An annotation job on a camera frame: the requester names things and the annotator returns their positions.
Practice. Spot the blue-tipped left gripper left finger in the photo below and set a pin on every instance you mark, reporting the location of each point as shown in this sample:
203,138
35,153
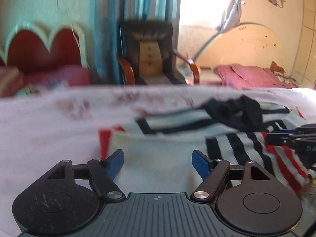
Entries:
102,173

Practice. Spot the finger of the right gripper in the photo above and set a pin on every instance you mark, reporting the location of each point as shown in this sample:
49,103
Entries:
281,139

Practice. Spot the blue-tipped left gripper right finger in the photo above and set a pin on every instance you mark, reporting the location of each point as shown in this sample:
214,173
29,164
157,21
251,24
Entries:
214,176

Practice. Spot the striped knit sweater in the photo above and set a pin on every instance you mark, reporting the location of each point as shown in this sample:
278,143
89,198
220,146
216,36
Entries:
222,138

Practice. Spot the pink bedding on far bed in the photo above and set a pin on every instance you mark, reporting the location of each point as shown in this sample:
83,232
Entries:
239,76

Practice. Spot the floral white bed sheet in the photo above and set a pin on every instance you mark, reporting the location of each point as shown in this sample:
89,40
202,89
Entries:
39,131

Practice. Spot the cream arched headboard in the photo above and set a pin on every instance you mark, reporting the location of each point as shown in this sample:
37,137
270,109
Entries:
247,45

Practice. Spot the black leather armchair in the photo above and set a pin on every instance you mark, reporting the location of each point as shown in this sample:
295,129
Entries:
147,55

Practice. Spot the grey tied curtain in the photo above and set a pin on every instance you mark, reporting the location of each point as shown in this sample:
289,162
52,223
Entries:
231,16

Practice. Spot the red scalloped headboard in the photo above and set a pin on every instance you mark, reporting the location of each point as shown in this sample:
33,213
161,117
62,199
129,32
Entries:
32,47

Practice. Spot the teal striped curtain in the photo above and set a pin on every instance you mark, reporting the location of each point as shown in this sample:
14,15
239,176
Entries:
164,10

